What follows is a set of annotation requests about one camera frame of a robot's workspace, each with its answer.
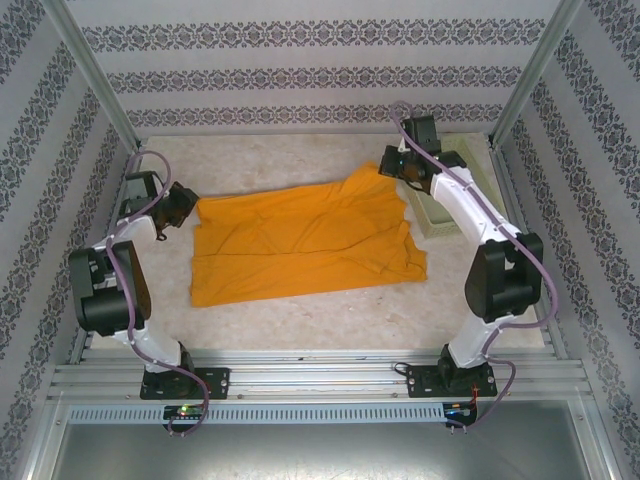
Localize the pale green perforated plastic basket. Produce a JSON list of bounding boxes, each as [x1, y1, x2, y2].
[[404, 134, 489, 239]]

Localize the orange t-shirt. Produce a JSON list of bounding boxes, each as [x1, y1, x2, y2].
[[188, 160, 430, 309]]

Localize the grey sheet metal panel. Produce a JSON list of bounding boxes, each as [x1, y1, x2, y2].
[[29, 422, 614, 480]]

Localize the aluminium right side rail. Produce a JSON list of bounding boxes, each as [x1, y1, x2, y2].
[[491, 142, 570, 354]]

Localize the aluminium rail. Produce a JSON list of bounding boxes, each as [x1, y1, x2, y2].
[[67, 142, 147, 361], [491, 142, 570, 354]]

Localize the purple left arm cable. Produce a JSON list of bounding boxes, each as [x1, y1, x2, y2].
[[105, 151, 210, 436]]

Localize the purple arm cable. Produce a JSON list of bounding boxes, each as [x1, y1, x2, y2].
[[390, 101, 561, 434], [105, 151, 210, 436]]

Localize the aluminium right frame post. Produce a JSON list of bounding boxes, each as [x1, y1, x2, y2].
[[489, 0, 584, 147]]

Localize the aluminium frame post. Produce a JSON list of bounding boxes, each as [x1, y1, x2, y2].
[[42, 0, 144, 154], [489, 0, 584, 147]]

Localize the aluminium left frame post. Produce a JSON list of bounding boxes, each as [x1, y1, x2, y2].
[[42, 0, 144, 154]]

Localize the aluminium left side rail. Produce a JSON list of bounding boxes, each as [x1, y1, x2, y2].
[[67, 142, 147, 361]]

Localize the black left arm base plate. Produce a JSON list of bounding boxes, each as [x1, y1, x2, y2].
[[139, 367, 231, 401]]

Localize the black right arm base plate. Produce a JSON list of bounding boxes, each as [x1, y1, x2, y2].
[[405, 363, 496, 399]]

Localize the grey slotted cable duct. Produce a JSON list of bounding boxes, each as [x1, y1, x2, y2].
[[66, 402, 447, 426]]

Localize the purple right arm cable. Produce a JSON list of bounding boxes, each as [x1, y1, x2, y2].
[[390, 101, 561, 434]]

